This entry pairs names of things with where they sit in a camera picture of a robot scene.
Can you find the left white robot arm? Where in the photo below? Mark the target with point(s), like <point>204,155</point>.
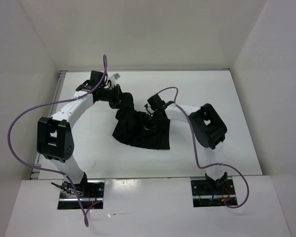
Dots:
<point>54,134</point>

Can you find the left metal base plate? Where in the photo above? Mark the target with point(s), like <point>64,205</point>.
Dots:
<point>92,197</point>

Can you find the metal base plate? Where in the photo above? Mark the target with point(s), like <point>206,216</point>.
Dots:
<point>202,196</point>
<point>92,197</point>

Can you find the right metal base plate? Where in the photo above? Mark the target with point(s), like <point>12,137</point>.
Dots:
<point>202,196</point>

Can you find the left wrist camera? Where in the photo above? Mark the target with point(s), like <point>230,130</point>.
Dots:
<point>112,80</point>

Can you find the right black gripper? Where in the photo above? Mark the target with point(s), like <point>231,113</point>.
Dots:
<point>153,126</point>

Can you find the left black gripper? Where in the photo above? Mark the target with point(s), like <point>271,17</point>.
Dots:
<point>117,101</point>

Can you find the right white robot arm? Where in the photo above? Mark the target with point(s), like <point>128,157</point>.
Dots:
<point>208,129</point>

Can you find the black skirt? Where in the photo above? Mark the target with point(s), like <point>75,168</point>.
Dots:
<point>139,129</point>

